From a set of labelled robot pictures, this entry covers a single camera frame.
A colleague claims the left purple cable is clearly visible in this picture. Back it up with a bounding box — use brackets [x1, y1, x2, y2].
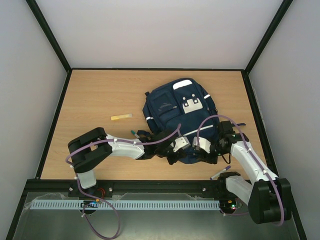
[65, 122, 182, 239]

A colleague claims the purple cable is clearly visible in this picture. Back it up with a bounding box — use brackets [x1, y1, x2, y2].
[196, 114, 285, 227]
[65, 122, 182, 239]

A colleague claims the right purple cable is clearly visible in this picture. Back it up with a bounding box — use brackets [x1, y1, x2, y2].
[196, 114, 285, 227]

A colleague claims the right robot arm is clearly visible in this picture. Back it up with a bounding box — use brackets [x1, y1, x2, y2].
[192, 121, 292, 226]

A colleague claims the black aluminium frame rail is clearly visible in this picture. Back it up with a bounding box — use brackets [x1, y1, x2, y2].
[23, 179, 236, 200]

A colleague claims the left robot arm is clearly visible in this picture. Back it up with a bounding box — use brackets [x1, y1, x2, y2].
[66, 127, 191, 190]

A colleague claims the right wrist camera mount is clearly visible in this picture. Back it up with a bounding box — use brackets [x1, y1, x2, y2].
[192, 136, 212, 154]

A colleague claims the green capped white pen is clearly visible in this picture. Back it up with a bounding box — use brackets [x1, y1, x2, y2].
[130, 130, 140, 138]

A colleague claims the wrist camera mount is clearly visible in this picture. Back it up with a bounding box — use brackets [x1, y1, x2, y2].
[173, 136, 191, 153]
[192, 136, 212, 154]

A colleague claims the purple capped white pen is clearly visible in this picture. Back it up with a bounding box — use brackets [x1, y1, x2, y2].
[209, 165, 231, 181]

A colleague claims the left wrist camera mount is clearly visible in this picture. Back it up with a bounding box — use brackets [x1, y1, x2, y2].
[173, 136, 191, 153]

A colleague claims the navy blue backpack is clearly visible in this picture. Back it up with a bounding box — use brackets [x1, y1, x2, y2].
[142, 78, 221, 164]

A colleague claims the grey slotted cable duct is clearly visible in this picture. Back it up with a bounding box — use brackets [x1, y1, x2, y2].
[30, 199, 221, 211]

